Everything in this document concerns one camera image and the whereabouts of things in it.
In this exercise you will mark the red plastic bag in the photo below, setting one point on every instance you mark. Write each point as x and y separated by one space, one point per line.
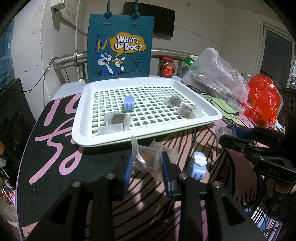
263 97

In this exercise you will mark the small photo card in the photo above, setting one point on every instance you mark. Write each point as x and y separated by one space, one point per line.
9 192

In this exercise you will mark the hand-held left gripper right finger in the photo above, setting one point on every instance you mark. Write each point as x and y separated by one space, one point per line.
166 177

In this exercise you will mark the small clear plastic packs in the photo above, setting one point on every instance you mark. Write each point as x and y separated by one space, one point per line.
234 103

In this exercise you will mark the blue water bottle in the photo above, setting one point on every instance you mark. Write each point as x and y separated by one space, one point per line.
5 55

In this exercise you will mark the plain blue hair clip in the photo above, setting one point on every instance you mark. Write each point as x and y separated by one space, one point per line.
128 103

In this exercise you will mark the clear glass jar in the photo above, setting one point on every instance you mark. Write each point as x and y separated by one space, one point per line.
246 76

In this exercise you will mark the black water dispenser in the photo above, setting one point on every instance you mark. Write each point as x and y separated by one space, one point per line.
13 111

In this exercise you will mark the white perforated tray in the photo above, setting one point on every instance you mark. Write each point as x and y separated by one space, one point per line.
81 129

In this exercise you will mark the blue felt rabbit tote bag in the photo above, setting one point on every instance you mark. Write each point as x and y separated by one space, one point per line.
138 27

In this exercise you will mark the brown snack cube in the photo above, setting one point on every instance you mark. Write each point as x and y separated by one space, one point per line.
188 110
172 101
145 157
116 118
220 132
172 155

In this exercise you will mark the person's right hand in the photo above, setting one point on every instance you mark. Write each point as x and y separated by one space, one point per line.
276 188

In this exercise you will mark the dark window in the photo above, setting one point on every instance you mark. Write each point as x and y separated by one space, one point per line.
276 51

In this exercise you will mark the black wall television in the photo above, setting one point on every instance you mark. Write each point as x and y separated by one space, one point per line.
150 19

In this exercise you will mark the cartoon printed mat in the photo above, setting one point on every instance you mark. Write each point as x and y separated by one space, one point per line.
57 162

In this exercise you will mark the red label glass jar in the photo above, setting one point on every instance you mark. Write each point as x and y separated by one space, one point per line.
167 68

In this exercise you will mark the green white carton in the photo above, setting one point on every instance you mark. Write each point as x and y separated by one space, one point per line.
187 66

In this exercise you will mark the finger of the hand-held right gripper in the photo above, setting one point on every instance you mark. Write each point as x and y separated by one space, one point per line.
241 132
233 141

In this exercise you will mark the clear plastic pack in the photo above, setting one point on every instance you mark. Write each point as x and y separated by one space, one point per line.
109 129

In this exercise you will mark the clear plastic bag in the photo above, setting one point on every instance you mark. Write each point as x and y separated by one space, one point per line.
215 71

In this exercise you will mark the white wall junction box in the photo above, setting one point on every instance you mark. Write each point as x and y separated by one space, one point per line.
62 9

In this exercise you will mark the blue hair clip white flower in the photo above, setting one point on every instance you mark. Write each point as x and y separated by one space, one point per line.
197 165

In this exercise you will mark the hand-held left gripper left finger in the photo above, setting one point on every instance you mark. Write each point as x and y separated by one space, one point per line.
128 172

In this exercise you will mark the metal rail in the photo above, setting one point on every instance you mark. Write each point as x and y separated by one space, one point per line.
67 60

